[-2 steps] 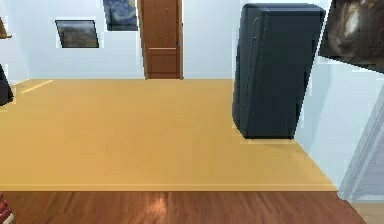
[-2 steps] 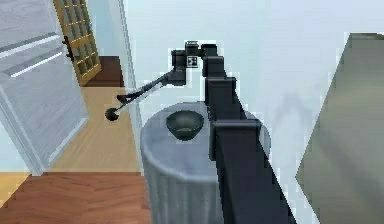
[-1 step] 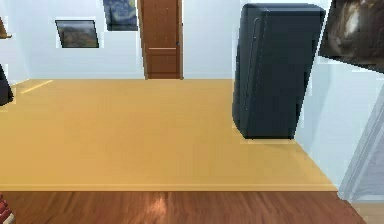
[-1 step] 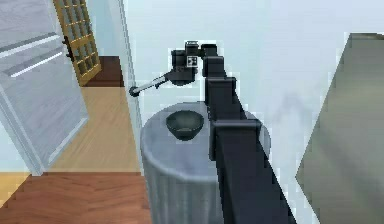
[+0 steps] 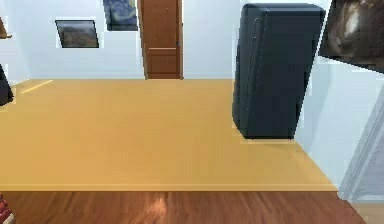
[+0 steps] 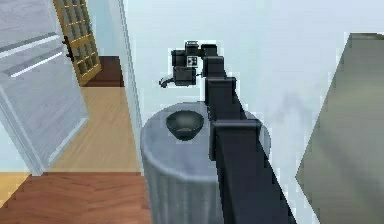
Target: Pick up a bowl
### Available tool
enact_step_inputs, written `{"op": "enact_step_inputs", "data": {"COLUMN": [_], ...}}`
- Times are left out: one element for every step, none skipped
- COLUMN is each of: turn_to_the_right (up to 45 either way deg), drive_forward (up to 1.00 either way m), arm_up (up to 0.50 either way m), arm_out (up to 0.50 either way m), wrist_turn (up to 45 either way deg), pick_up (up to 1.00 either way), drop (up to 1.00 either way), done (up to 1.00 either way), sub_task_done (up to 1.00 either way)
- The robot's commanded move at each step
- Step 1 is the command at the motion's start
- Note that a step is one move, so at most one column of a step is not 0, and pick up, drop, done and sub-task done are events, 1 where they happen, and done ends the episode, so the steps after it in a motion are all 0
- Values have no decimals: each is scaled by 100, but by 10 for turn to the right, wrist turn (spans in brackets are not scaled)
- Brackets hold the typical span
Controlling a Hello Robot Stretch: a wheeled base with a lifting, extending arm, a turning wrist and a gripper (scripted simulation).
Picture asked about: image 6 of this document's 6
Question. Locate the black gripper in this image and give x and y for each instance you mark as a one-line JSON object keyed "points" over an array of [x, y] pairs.
{"points": [[184, 76]]}

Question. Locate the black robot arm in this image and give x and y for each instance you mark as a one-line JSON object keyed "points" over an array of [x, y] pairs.
{"points": [[243, 160]]}

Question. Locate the dark grey bowl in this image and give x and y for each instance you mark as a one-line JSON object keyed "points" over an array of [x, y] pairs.
{"points": [[184, 124]]}

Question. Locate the round grey table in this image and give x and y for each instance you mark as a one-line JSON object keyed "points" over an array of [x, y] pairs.
{"points": [[180, 173]]}

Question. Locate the wooden lattice door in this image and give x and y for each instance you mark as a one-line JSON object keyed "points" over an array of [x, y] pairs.
{"points": [[79, 40]]}

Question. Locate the pale grey room door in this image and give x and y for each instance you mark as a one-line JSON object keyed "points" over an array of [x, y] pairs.
{"points": [[36, 93]]}

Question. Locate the olive grey cupboard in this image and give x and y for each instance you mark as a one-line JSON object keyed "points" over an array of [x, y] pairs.
{"points": [[346, 140]]}

